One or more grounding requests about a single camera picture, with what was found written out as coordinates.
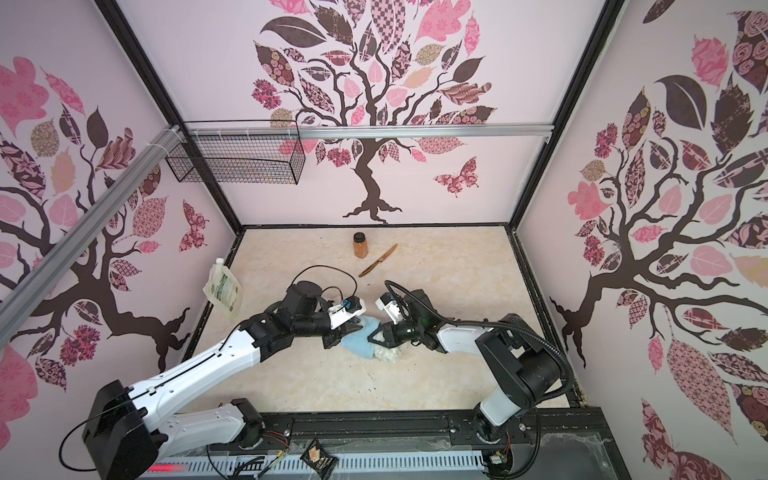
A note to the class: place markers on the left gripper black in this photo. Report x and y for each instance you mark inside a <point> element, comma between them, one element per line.
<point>337,334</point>

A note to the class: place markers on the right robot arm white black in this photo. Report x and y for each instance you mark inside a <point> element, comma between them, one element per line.
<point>528,370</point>

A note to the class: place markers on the amber spice jar black lid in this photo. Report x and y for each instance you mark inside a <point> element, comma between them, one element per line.
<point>360,246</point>

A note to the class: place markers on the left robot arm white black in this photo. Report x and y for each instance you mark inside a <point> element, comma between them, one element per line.
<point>130,428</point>

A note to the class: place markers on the black wire basket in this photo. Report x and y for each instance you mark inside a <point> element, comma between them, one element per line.
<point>249,152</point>

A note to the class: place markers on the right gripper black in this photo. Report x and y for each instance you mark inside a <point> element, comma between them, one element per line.
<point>391,334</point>

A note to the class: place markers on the red marker pen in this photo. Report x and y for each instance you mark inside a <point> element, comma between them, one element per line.
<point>167,468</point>

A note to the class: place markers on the left aluminium rail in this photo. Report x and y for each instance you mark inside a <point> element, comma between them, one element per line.
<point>19,305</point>

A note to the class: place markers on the white slotted cable duct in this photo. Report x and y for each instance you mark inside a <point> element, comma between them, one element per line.
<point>385,465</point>

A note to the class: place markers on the white green refill pouch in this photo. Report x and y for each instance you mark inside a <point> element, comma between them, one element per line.
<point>222,289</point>

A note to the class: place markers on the wooden knife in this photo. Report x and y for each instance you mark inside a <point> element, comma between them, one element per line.
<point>378,261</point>

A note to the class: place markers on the rear aluminium rail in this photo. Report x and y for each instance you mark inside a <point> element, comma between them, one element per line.
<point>410,131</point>

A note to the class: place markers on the aluminium rail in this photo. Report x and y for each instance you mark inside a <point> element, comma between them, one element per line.
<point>410,131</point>
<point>19,305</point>

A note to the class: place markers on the small black brown packet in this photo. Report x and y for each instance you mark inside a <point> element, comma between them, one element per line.
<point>319,460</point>

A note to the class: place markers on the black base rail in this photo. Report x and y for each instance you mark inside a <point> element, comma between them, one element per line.
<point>455,428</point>

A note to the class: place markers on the light blue bear hoodie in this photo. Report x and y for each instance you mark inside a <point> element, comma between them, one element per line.
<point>357,342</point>

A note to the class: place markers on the white teddy bear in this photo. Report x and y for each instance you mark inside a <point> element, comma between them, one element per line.
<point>387,355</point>

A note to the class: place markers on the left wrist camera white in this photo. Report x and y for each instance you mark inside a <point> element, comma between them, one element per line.
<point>347,310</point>

